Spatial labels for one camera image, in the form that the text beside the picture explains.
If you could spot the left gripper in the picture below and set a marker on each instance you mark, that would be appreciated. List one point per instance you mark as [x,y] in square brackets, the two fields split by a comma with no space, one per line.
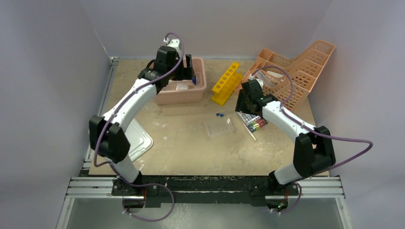
[188,72]

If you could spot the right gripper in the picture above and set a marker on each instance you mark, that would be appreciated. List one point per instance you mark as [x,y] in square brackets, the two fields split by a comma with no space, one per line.
[240,106]

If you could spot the clear well plate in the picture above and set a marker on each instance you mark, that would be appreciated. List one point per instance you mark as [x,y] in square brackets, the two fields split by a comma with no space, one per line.
[218,127]

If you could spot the small white plastic bag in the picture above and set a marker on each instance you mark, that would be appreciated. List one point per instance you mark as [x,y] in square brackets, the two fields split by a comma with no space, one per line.
[181,86]

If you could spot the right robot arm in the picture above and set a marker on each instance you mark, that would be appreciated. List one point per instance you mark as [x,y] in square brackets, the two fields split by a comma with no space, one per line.
[313,150]

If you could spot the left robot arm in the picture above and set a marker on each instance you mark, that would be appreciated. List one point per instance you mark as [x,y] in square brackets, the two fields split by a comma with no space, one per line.
[107,133]

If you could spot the marker pen pack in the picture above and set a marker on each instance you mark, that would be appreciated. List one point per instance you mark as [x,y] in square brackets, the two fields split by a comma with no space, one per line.
[260,122]

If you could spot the pink plastic bin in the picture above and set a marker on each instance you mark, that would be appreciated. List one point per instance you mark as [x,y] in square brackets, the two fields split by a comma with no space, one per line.
[195,93]

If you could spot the yellow test tube rack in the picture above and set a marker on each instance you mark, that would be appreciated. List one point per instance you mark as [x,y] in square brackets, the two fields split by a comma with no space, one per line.
[226,85]

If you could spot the glass stirring rod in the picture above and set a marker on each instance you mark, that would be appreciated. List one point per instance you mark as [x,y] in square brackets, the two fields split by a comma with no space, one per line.
[250,132]

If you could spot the plastic bag in organizer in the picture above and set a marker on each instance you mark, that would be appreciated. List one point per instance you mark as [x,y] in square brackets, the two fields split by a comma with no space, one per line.
[265,79]

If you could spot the pink plastic desk organizer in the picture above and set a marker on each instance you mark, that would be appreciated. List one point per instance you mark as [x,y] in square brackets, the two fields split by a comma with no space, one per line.
[304,71]

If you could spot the white bin lid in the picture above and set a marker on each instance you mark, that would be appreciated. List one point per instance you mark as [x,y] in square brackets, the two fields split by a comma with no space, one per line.
[140,141]

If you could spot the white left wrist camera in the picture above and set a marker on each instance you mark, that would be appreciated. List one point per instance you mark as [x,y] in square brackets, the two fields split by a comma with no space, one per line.
[176,44]

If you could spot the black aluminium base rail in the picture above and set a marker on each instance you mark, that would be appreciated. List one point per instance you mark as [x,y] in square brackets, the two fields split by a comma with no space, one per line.
[161,189]

